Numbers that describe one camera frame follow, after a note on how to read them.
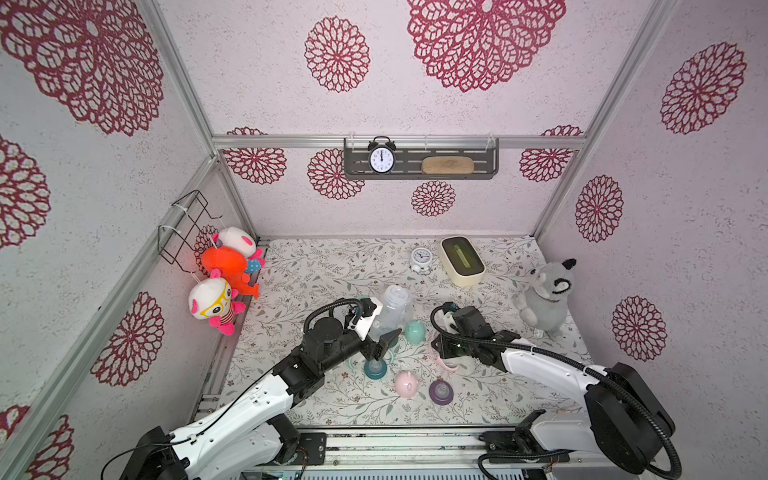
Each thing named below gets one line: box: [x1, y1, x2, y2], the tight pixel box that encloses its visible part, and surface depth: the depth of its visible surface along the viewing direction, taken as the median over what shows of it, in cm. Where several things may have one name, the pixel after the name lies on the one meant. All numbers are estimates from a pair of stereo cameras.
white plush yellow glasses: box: [188, 269, 246, 336], surface depth 82 cm
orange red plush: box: [202, 246, 259, 299], surface depth 92 cm
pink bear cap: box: [394, 371, 419, 398], surface depth 83 cm
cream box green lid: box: [439, 236, 486, 287], surface depth 108 cm
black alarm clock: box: [368, 135, 397, 175], surface depth 92 cm
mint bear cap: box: [404, 320, 427, 344], surface depth 93 cm
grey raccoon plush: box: [513, 258, 577, 335], surface depth 89 cm
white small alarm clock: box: [411, 247, 433, 274], surface depth 112 cm
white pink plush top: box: [212, 226, 266, 269], surface depth 96 cm
